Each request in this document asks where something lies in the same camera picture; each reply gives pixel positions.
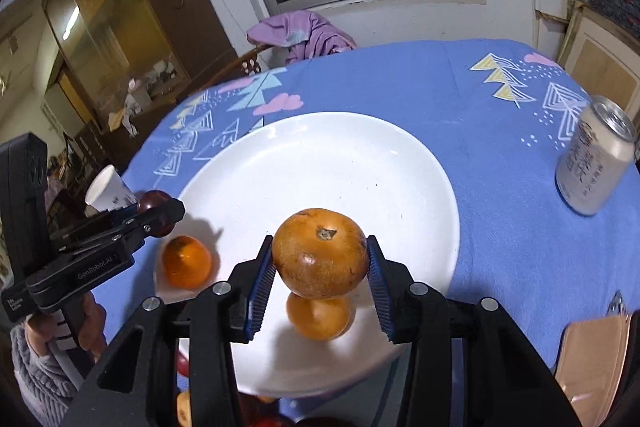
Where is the white paper cup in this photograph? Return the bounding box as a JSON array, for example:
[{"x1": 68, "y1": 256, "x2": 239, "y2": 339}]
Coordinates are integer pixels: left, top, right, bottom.
[{"x1": 84, "y1": 165, "x2": 138, "y2": 214}]

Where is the pile of white items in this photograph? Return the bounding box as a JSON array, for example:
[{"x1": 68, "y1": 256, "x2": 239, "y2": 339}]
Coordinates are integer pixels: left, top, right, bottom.
[{"x1": 107, "y1": 74, "x2": 161, "y2": 138}]

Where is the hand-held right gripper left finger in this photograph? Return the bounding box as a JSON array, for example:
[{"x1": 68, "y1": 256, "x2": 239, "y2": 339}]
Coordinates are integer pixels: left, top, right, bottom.
[{"x1": 60, "y1": 236, "x2": 277, "y2": 427}]

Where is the wooden chair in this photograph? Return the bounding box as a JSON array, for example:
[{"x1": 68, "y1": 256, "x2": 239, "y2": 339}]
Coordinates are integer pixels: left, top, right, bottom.
[{"x1": 175, "y1": 42, "x2": 273, "y2": 105}]

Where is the blue patterned tablecloth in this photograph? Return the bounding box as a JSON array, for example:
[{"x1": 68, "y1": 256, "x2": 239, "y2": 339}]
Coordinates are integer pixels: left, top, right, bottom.
[{"x1": 90, "y1": 38, "x2": 640, "y2": 427}]

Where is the orange tangerine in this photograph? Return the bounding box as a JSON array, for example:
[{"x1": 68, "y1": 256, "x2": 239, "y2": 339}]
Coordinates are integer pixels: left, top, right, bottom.
[{"x1": 161, "y1": 235, "x2": 213, "y2": 290}]

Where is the person's left forearm grey sleeve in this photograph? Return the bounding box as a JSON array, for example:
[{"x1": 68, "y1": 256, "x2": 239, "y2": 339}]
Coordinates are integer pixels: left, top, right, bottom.
[{"x1": 9, "y1": 322, "x2": 101, "y2": 427}]

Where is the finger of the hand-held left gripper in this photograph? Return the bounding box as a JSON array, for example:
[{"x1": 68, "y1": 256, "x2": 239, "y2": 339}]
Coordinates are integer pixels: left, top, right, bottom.
[
  {"x1": 57, "y1": 222, "x2": 168, "y2": 269},
  {"x1": 50, "y1": 198, "x2": 187, "y2": 253}
]

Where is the person's left hand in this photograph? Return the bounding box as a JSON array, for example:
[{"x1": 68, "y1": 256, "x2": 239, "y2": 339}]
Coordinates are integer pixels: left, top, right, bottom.
[{"x1": 22, "y1": 293, "x2": 108, "y2": 364}]

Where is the small orange round fruit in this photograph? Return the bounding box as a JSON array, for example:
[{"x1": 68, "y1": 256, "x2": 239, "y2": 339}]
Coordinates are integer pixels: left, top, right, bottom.
[{"x1": 176, "y1": 392, "x2": 192, "y2": 427}]

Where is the white oval plate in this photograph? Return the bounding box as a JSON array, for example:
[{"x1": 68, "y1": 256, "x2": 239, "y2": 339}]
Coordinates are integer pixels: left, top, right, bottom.
[{"x1": 154, "y1": 111, "x2": 461, "y2": 399}]

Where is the brown speckled round fruit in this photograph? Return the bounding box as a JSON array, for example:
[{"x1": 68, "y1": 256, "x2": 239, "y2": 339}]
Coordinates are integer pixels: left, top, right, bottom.
[{"x1": 271, "y1": 208, "x2": 371, "y2": 300}]

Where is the brown cardboard piece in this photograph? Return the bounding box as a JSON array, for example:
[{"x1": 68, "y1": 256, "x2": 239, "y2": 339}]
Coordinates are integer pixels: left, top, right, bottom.
[{"x1": 552, "y1": 313, "x2": 633, "y2": 427}]

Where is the wooden glass cabinet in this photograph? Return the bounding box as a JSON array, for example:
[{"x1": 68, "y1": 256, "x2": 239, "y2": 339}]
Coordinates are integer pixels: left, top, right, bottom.
[{"x1": 42, "y1": 0, "x2": 238, "y2": 132}]

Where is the silver drink can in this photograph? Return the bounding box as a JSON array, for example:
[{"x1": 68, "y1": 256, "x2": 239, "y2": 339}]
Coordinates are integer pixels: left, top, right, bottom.
[{"x1": 555, "y1": 95, "x2": 637, "y2": 217}]

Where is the purple cloth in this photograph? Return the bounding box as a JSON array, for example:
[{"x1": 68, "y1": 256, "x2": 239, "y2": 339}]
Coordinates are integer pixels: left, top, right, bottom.
[{"x1": 246, "y1": 11, "x2": 358, "y2": 66}]

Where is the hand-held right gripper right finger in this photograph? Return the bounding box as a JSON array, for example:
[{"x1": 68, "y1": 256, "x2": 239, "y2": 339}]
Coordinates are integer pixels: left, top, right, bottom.
[{"x1": 367, "y1": 235, "x2": 583, "y2": 427}]

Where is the cream cabinet door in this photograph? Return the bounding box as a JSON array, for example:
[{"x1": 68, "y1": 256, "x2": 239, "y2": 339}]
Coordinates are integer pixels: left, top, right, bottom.
[{"x1": 557, "y1": 2, "x2": 640, "y2": 118}]

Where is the grey lanyard with clip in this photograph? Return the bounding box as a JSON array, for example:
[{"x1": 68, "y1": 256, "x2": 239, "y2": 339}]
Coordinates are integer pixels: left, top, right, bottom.
[{"x1": 606, "y1": 290, "x2": 627, "y2": 317}]

